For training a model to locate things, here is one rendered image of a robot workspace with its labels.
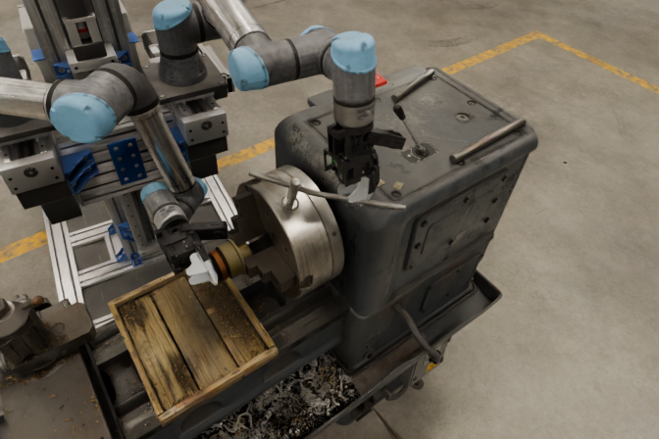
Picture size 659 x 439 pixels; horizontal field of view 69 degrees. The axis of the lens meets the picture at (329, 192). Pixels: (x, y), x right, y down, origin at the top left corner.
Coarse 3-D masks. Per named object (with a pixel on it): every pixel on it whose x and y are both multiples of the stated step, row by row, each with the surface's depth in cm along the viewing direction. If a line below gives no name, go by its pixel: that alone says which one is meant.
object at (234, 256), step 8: (216, 248) 113; (224, 248) 110; (232, 248) 110; (240, 248) 112; (248, 248) 112; (216, 256) 109; (224, 256) 109; (232, 256) 109; (240, 256) 110; (248, 256) 112; (216, 264) 108; (224, 264) 109; (232, 264) 109; (240, 264) 110; (224, 272) 109; (232, 272) 110; (240, 272) 112; (224, 280) 111
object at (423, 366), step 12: (396, 312) 137; (408, 324) 137; (420, 336) 140; (432, 348) 146; (444, 348) 182; (420, 360) 171; (432, 360) 175; (408, 372) 177; (420, 372) 180; (408, 384) 181; (420, 384) 204; (396, 396) 190
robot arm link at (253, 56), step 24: (216, 0) 91; (240, 0) 92; (216, 24) 90; (240, 24) 85; (240, 48) 81; (264, 48) 82; (288, 48) 83; (240, 72) 80; (264, 72) 81; (288, 72) 83
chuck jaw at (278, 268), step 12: (264, 252) 113; (276, 252) 113; (252, 264) 110; (264, 264) 110; (276, 264) 111; (252, 276) 112; (264, 276) 109; (276, 276) 108; (288, 276) 108; (288, 288) 110; (300, 288) 111
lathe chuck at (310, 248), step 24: (240, 192) 119; (264, 192) 108; (264, 216) 111; (288, 216) 105; (312, 216) 107; (288, 240) 104; (312, 240) 106; (288, 264) 110; (312, 264) 107; (312, 288) 114
